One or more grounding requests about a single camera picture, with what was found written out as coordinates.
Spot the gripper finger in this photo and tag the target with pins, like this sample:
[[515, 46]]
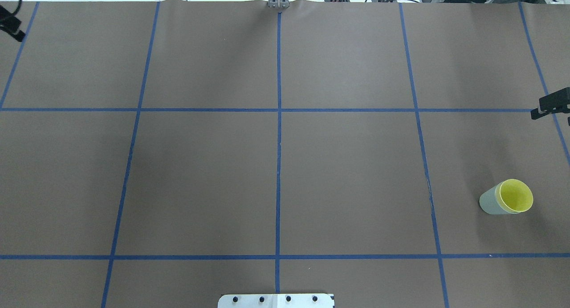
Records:
[[556, 102], [10, 24]]

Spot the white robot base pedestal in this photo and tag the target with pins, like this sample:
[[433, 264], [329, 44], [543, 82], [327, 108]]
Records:
[[292, 300]]

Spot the green plastic cup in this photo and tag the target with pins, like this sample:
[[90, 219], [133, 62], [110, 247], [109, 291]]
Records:
[[492, 203]]

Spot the yellow plastic cup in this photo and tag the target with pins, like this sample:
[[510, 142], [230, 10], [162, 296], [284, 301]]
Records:
[[514, 196]]

